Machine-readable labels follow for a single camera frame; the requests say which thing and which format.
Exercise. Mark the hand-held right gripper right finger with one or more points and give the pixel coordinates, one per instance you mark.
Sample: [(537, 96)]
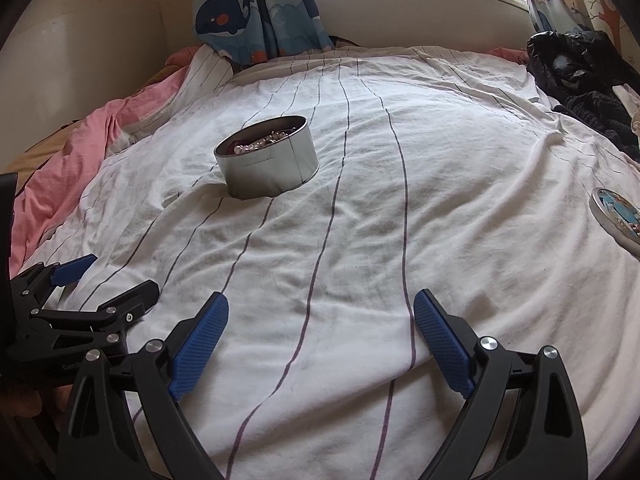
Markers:
[(442, 340)]

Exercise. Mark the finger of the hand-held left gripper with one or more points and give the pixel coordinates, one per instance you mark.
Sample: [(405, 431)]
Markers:
[(75, 267), (120, 305)]

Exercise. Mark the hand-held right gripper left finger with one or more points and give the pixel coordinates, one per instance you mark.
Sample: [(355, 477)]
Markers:
[(197, 345)]

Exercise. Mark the round silver tin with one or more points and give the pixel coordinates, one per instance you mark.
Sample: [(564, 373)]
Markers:
[(272, 170)]

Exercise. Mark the pile of jewelry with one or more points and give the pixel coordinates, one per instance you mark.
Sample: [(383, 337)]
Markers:
[(260, 140)]

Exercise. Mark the person's left hand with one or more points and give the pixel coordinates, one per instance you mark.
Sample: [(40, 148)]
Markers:
[(20, 402)]

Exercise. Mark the pink blanket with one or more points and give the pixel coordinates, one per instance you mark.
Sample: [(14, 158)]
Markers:
[(85, 160)]

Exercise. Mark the tan bed sheet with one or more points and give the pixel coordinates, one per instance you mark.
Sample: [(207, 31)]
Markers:
[(35, 160)]

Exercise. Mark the white striped duvet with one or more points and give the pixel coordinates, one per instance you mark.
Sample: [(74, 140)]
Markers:
[(400, 185)]

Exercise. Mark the round printed tin lid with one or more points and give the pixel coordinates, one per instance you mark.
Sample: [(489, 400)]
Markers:
[(617, 217)]

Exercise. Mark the cream cloth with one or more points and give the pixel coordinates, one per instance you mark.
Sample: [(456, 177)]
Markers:
[(627, 102)]

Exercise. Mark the black jacket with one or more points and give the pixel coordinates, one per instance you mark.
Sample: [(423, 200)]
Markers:
[(575, 65)]

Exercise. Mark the blue whale print curtain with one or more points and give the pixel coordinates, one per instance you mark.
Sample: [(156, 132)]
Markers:
[(250, 5)]

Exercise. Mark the orange tree wall sticker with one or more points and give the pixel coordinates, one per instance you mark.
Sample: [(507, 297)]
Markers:
[(611, 22)]

